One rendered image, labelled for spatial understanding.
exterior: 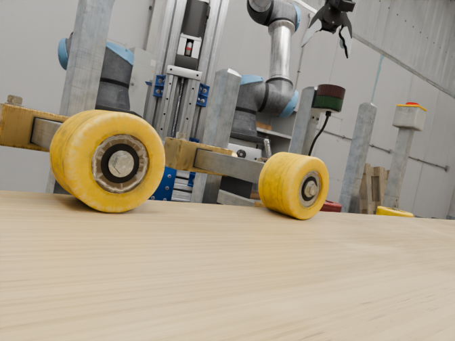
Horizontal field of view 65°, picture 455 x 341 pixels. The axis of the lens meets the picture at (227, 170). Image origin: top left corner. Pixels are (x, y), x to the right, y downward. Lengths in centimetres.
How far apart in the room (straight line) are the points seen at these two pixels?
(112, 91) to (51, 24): 191
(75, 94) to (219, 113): 25
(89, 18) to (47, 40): 267
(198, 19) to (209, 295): 140
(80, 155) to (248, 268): 14
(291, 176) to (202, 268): 25
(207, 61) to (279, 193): 118
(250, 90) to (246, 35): 271
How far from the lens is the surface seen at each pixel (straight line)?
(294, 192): 43
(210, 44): 159
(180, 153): 59
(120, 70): 139
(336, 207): 72
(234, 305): 17
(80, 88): 53
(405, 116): 127
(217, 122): 64
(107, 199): 29
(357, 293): 23
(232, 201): 90
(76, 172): 28
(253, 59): 410
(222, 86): 65
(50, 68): 319
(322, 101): 80
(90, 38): 54
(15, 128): 50
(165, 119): 145
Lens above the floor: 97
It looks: 3 degrees down
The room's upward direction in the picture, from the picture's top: 11 degrees clockwise
